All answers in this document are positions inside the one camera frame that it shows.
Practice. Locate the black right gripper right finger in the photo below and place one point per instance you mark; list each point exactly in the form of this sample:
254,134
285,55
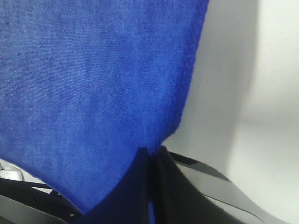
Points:
186,191

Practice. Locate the blue microfibre towel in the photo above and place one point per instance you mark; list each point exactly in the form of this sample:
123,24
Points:
89,90

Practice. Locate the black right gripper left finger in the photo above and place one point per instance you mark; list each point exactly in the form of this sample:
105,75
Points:
34,203

